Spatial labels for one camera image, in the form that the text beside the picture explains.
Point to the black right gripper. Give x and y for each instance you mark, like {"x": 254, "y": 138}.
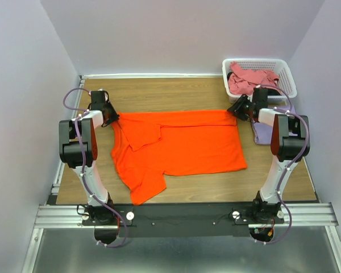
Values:
{"x": 237, "y": 106}

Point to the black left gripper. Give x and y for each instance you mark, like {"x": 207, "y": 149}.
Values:
{"x": 114, "y": 116}

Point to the orange t-shirt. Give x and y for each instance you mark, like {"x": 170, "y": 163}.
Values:
{"x": 148, "y": 146}

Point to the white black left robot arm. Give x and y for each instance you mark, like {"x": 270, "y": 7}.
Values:
{"x": 78, "y": 149}

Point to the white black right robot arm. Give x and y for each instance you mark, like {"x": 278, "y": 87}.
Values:
{"x": 290, "y": 142}

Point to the pink t-shirt in basket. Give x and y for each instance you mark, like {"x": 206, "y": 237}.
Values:
{"x": 242, "y": 81}

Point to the folded lavender t-shirt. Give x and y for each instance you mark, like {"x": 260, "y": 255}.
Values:
{"x": 262, "y": 133}

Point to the white plastic laundry basket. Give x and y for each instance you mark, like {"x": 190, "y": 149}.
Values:
{"x": 278, "y": 66}

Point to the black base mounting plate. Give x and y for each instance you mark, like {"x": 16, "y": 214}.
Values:
{"x": 238, "y": 219}

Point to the aluminium frame rail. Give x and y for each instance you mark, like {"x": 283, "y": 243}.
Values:
{"x": 307, "y": 241}

